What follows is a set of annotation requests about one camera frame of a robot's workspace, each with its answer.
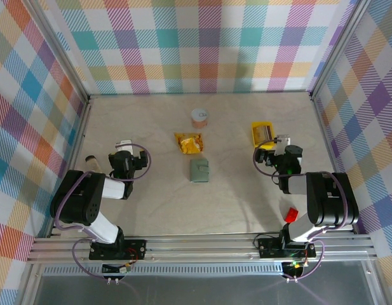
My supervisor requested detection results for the aluminium mounting rail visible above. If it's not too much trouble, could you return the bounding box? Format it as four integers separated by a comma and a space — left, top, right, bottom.
27, 233, 376, 264

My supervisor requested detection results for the aluminium corner post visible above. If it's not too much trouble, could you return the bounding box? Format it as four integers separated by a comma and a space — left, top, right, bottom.
24, 0, 91, 102
308, 0, 374, 101

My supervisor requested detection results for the yellow plastic bin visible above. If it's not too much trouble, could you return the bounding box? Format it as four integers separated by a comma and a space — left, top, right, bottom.
250, 121, 278, 149

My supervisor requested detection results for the perforated metal strip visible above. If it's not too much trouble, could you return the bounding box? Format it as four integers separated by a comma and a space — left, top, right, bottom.
43, 266, 287, 278

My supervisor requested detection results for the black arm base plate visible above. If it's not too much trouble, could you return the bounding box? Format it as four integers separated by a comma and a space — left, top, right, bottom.
257, 237, 317, 259
88, 238, 148, 261

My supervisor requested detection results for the aluminium side rail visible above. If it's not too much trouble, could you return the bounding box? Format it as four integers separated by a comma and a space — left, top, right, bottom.
19, 95, 94, 305
309, 93, 384, 305

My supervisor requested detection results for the beige brown card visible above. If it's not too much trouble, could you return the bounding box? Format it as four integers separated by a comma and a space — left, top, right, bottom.
255, 125, 270, 141

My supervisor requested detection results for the grey metal plate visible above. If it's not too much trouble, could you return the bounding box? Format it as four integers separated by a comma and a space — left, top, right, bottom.
33, 275, 381, 305

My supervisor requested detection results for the orange tin can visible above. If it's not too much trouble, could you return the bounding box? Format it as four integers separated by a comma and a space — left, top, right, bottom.
191, 108, 210, 129

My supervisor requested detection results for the red block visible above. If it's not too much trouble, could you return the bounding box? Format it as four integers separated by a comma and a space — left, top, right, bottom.
284, 207, 300, 224

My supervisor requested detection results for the small beige bottle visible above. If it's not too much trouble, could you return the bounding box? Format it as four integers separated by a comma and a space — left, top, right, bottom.
84, 154, 103, 174

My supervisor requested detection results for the yellow snack packet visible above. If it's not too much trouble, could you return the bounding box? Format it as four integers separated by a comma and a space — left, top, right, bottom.
173, 132, 205, 155

